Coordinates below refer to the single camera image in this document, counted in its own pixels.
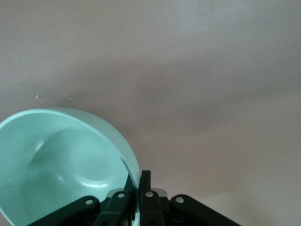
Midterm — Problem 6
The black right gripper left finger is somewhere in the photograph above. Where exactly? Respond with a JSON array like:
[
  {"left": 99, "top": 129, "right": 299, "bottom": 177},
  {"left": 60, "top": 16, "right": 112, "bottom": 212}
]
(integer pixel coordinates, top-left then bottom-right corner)
[{"left": 27, "top": 174, "right": 137, "bottom": 226}]

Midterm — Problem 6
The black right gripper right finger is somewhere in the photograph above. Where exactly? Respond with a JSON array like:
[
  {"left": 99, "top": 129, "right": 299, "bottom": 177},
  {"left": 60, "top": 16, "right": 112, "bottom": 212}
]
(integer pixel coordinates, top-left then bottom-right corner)
[{"left": 138, "top": 170, "right": 243, "bottom": 226}]

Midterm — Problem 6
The green bowl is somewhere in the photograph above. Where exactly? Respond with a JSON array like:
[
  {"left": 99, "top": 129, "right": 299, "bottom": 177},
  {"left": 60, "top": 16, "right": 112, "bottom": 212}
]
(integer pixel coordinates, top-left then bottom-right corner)
[{"left": 0, "top": 107, "right": 141, "bottom": 226}]

